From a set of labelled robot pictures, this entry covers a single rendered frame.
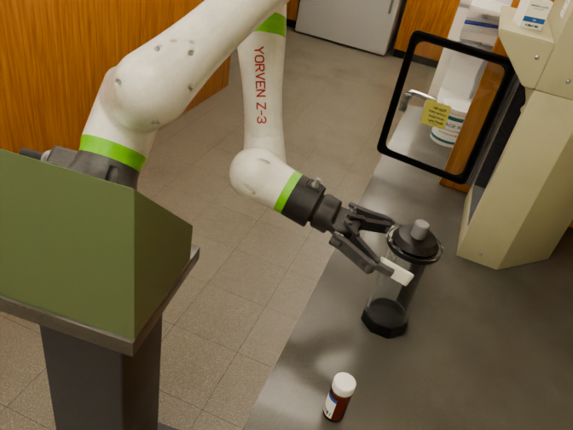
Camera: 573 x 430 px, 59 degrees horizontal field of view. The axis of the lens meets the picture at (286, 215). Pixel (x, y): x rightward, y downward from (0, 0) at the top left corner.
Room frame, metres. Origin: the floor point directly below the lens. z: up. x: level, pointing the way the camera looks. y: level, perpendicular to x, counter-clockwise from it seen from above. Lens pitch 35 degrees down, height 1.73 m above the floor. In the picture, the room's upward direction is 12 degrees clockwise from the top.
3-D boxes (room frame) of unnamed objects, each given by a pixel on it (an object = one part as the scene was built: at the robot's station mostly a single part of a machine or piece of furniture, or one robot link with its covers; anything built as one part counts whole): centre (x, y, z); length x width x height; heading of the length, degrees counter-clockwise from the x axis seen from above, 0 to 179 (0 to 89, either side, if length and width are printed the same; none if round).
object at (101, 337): (0.80, 0.37, 0.92); 0.32 x 0.32 x 0.04; 82
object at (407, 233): (0.81, -0.26, 1.18); 0.09 x 0.09 x 0.07
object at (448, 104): (1.48, -0.39, 1.19); 0.30 x 0.01 x 0.40; 68
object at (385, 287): (0.81, -0.26, 1.06); 0.11 x 0.11 x 0.21
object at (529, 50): (1.28, -0.45, 1.46); 0.32 x 0.11 x 0.10; 166
